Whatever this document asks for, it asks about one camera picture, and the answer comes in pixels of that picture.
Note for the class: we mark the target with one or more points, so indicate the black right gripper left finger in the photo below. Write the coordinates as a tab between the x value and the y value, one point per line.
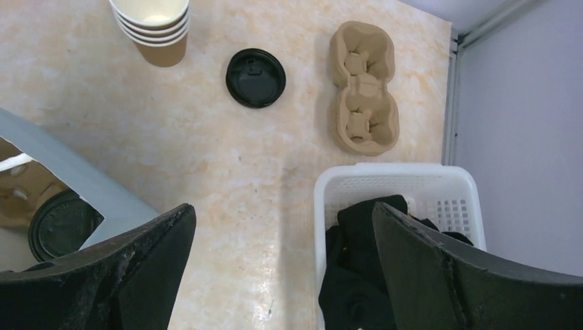
129	281

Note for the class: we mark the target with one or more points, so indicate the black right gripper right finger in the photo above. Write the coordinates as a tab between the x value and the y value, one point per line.
437	282

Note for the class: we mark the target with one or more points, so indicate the light blue paper bag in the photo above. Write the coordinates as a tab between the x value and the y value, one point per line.
122	211

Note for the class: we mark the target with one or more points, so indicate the black plastic cup lid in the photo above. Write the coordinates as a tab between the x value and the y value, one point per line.
61	225

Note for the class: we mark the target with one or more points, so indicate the brown cardboard cup carrier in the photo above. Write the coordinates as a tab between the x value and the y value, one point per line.
26	185

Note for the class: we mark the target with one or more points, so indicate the black cloth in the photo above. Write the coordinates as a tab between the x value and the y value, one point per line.
354	293

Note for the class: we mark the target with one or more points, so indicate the white plastic basket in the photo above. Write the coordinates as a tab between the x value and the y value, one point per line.
446	195

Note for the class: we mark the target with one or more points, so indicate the stack of black lids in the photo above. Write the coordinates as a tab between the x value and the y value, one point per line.
255	78

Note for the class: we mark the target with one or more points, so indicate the stack of paper cups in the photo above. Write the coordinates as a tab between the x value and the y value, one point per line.
158	28

